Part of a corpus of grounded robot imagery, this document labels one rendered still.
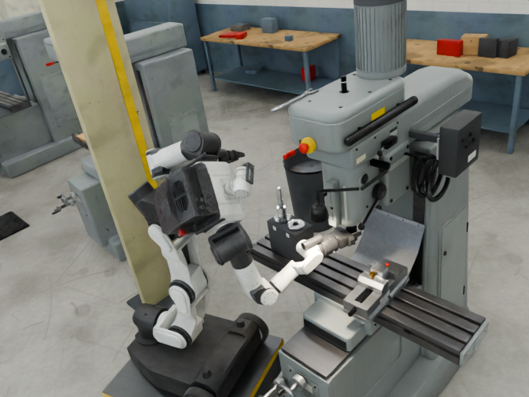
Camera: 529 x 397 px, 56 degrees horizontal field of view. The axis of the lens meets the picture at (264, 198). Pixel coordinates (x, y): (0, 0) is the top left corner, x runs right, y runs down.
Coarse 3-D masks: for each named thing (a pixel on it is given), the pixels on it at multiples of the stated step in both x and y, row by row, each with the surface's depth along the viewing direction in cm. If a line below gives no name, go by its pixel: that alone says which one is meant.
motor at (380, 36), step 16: (368, 0) 183; (384, 0) 181; (400, 0) 183; (368, 16) 186; (384, 16) 184; (400, 16) 186; (368, 32) 189; (384, 32) 187; (400, 32) 190; (368, 48) 192; (384, 48) 190; (400, 48) 193; (368, 64) 196; (384, 64) 194; (400, 64) 196
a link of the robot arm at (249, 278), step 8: (240, 272) 198; (248, 272) 199; (256, 272) 201; (240, 280) 202; (248, 280) 200; (256, 280) 202; (248, 288) 203; (256, 288) 203; (264, 288) 204; (272, 288) 206; (248, 296) 206; (256, 296) 203; (264, 296) 204; (272, 296) 206; (264, 304) 205
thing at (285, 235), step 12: (276, 216) 257; (288, 216) 255; (276, 228) 253; (288, 228) 247; (300, 228) 245; (312, 228) 248; (276, 240) 258; (288, 240) 249; (300, 240) 245; (276, 252) 263; (288, 252) 254
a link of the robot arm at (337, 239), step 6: (336, 228) 224; (342, 228) 223; (330, 234) 217; (336, 234) 220; (342, 234) 219; (348, 234) 218; (330, 240) 215; (336, 240) 216; (342, 240) 216; (348, 240) 218; (354, 240) 217; (330, 246) 214; (336, 246) 216; (342, 246) 218; (348, 246) 220
